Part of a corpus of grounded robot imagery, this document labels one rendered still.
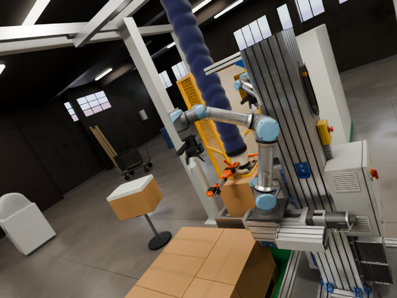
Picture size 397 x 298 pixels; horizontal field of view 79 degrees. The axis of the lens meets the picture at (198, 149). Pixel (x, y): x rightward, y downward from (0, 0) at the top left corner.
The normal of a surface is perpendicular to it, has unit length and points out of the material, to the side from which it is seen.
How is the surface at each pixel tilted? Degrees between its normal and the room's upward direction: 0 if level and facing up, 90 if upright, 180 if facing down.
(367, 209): 90
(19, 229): 90
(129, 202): 90
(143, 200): 90
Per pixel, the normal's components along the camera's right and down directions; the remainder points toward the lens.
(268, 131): -0.07, 0.17
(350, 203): -0.51, 0.43
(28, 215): 0.73, -0.15
